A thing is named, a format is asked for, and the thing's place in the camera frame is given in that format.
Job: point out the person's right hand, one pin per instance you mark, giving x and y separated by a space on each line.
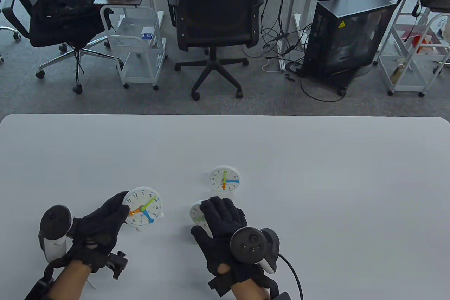
221 215

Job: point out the white teaching clock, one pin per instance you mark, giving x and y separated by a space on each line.
196 212
147 198
225 178

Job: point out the black office chair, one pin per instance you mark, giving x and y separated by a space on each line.
218 4

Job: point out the blue and white box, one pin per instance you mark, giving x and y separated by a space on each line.
147 34

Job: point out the person's right forearm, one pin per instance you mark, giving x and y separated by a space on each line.
249 291

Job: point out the black and white hand controller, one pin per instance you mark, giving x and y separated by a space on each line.
249 243
54 222

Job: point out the black computer tower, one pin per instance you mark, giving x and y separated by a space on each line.
344 39

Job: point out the yellowish bottle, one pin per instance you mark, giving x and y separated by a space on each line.
397 73

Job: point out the white mesh rolling cart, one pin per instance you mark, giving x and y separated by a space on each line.
140 64

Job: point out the person's left hand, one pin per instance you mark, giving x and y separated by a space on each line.
95 226

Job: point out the dark side table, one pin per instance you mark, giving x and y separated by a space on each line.
109 0

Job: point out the person's left forearm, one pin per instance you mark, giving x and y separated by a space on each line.
66 282

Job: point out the black bag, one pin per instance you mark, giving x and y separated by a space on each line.
63 18

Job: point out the chair base with casters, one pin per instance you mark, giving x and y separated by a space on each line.
14 34

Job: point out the black wrist camera rig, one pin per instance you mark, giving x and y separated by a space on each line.
117 265
218 284

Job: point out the red box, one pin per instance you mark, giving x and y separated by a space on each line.
418 39

